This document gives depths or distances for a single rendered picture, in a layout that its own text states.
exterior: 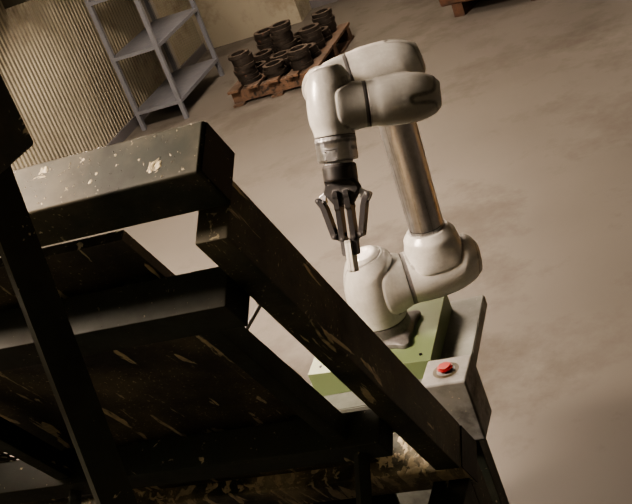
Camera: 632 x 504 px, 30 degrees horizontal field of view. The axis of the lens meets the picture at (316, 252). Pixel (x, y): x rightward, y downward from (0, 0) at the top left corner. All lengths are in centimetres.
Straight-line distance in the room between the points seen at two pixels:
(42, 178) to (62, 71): 733
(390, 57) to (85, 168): 130
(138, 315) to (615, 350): 284
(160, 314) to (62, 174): 28
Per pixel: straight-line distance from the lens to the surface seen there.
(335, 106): 249
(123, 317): 201
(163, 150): 184
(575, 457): 408
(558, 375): 451
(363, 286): 325
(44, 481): 285
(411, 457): 278
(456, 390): 289
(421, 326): 340
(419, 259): 325
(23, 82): 879
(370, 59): 304
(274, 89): 928
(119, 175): 187
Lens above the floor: 242
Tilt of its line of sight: 23 degrees down
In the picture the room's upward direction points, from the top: 22 degrees counter-clockwise
